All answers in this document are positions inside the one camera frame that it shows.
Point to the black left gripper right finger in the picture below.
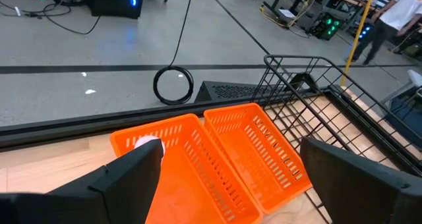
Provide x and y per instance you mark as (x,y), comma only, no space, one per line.
(362,191)

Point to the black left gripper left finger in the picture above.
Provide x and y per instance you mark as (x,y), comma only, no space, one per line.
(99,197)

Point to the orange plastic basket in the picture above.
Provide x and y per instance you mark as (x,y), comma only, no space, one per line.
(198,184)
(257,158)

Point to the white paper scrap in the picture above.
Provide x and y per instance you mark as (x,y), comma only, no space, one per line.
(89,91)
(83,74)

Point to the computer tower green lights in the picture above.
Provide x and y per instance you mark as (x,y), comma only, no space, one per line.
(326,26)

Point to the person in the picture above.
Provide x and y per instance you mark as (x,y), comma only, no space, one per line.
(399,10)

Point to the computer tower blue lights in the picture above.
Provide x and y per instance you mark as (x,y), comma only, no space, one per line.
(115,1)

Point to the black workbench frame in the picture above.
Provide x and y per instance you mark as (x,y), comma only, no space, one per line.
(280,3)

